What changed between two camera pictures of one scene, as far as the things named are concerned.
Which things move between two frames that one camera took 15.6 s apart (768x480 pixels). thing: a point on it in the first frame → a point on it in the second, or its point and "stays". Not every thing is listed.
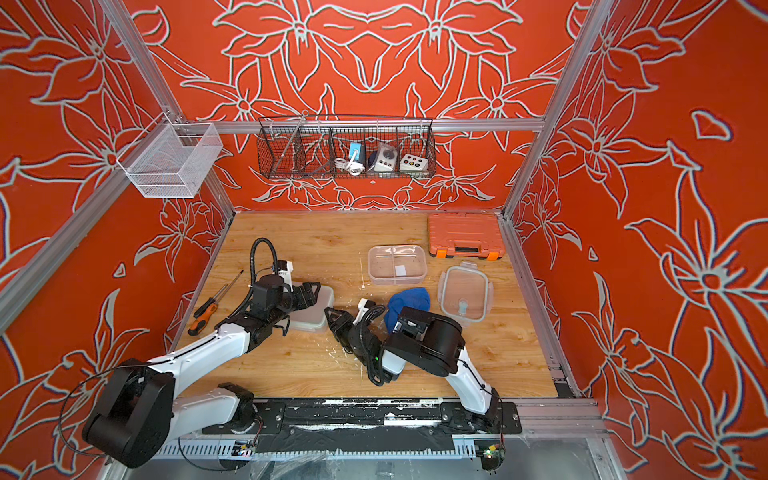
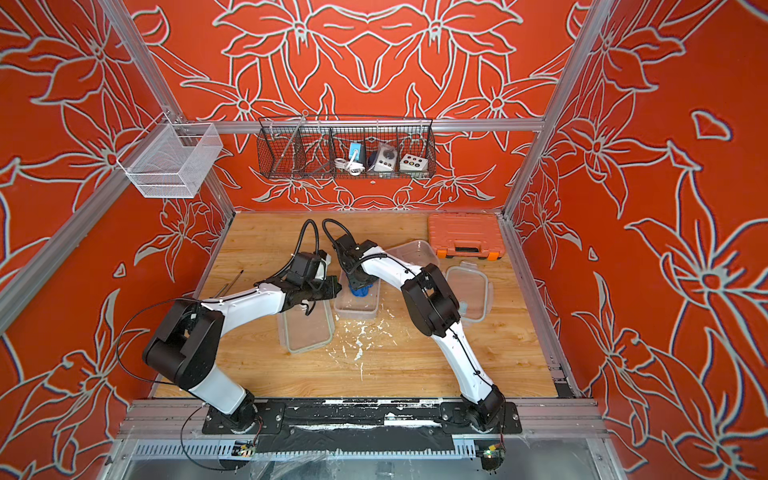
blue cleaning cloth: x=415 y=298 → x=361 y=291
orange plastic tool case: x=465 y=234 stays
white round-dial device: x=386 y=158 stays
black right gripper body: x=351 y=334 → x=359 y=281
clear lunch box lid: x=465 y=294 stays
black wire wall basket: x=337 y=147 stays
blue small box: x=355 y=146 stays
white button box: x=410 y=162 stays
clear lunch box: x=313 y=319 → x=349 y=307
